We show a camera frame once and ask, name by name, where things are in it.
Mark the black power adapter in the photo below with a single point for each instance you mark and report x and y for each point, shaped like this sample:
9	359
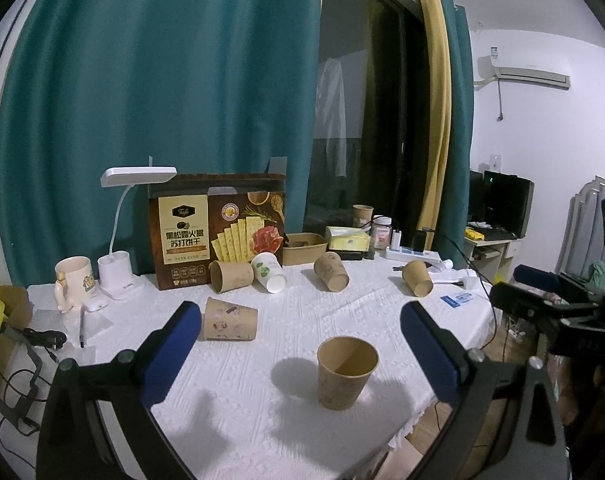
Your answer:
421	242

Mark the dark glass sliding door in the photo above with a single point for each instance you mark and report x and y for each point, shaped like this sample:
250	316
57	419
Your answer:
377	110

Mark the brown paper cup with stickers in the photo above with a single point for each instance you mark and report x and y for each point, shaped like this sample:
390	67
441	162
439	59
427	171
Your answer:
230	320

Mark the white paper cup green print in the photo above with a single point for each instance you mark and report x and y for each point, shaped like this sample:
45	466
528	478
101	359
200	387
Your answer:
267	270

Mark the black computer monitor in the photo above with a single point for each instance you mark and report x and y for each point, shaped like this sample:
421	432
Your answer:
507	202

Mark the white tube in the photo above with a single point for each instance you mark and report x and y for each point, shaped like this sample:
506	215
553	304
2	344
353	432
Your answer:
445	264

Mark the brown paper bowl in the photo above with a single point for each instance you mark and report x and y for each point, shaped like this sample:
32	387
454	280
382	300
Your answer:
305	252

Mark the black pen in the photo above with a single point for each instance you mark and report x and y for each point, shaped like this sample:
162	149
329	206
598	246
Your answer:
82	327

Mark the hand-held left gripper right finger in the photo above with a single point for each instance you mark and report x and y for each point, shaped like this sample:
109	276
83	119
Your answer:
430	355

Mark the blue card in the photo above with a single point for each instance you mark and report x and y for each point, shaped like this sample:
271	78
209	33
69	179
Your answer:
457	299

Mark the grey folded frames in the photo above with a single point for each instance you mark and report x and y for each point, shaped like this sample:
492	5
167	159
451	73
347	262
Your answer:
582	230

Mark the white air conditioner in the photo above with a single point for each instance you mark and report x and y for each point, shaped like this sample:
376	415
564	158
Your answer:
527	72

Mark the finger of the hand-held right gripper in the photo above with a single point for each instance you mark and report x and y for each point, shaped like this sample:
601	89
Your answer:
532	276
517	297

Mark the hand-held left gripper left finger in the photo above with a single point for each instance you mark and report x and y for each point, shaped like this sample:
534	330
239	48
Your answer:
170	355

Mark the yellow tissue box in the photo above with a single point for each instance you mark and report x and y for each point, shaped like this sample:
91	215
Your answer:
348	242

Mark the yellow curtain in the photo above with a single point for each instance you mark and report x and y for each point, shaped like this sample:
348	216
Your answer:
435	110

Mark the small computer desk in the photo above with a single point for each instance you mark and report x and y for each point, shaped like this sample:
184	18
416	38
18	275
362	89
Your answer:
492	255

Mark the white charger plug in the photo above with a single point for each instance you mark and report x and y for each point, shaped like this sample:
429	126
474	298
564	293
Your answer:
397	240

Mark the small white device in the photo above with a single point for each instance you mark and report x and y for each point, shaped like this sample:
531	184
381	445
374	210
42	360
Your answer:
95	304

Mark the cardboard box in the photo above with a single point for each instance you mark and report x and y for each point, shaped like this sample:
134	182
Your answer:
12	305

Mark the white desk lamp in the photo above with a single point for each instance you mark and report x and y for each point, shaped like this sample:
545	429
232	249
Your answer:
113	270

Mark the narrow teal curtain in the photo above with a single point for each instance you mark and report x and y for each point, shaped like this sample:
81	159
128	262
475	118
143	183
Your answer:
460	135

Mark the cream ceramic mug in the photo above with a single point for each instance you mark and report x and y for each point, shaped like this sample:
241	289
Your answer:
74	280

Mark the brown cracker box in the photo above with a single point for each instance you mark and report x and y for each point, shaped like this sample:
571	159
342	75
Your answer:
192	240

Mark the white power strip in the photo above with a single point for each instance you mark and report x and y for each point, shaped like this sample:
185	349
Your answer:
412	255

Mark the white textured tablecloth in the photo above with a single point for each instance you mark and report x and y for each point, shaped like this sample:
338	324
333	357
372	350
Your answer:
282	340

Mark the white wall outlet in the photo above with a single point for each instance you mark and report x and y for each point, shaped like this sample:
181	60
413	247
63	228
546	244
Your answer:
495	162

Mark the jar with white lid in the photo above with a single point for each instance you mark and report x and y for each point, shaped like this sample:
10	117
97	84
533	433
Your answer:
381	235

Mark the wide teal curtain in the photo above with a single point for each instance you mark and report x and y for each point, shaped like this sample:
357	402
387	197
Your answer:
157	85

